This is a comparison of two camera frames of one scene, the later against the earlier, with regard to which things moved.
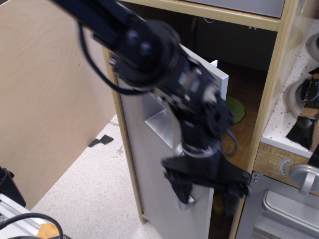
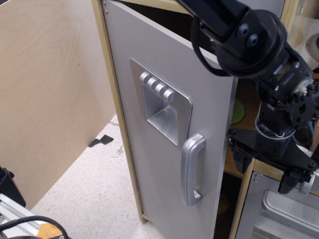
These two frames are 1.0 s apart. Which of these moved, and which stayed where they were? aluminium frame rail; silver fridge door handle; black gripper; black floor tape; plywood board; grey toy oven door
Moved: black gripper; silver fridge door handle
Stayed: black floor tape; plywood board; grey toy oven door; aluminium frame rail
